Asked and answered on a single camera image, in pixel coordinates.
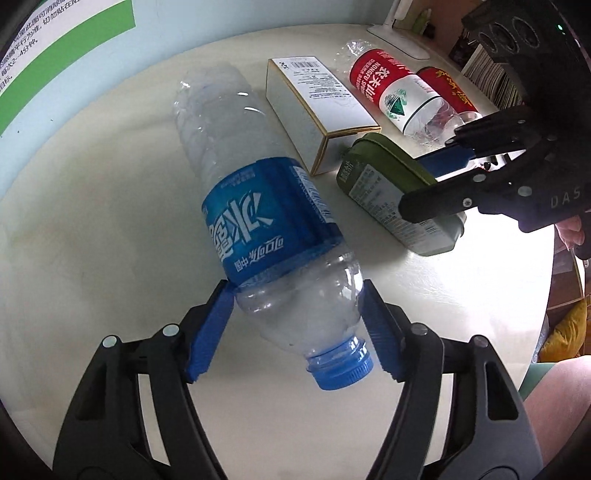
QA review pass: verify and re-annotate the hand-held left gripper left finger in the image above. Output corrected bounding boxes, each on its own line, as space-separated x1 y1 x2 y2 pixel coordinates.
53 279 236 480

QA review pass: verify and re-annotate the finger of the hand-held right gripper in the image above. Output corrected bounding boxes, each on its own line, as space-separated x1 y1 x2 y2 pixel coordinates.
398 148 546 223
416 105 543 180

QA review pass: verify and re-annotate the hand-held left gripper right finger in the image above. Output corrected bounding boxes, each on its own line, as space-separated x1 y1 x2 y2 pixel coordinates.
360 279 543 480

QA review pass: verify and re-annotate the green drink carton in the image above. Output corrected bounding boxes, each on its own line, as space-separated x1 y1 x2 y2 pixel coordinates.
336 133 467 257

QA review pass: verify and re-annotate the blue label plastic bottle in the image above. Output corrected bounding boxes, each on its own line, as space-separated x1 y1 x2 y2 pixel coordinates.
173 62 376 392

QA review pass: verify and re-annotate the white box with gold trim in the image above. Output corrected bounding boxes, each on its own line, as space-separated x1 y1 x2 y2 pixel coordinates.
265 55 380 177

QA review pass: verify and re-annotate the person's right hand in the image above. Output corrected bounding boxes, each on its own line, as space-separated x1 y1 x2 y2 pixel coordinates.
554 215 583 252

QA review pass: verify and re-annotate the red can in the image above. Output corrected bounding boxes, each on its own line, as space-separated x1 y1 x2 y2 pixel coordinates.
416 66 483 139

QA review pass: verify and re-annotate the red and white label bottle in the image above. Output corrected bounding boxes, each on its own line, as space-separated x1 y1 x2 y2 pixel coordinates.
333 38 451 139

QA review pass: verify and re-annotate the stack of books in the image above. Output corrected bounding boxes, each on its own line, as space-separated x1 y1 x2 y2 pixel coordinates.
455 28 525 109

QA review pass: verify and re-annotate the white lamp base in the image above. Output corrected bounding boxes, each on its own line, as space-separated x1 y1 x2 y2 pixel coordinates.
367 0 432 60

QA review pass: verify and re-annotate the wooden shelf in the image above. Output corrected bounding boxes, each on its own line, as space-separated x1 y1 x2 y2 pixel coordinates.
549 249 588 311

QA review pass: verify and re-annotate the yellow cushion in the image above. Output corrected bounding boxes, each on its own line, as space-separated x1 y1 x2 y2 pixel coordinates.
538 298 591 363

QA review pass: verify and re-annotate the person's leg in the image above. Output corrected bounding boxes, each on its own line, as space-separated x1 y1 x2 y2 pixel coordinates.
521 359 591 480

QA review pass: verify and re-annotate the green and white wall poster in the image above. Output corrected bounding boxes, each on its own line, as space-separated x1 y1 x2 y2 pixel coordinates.
0 0 148 139

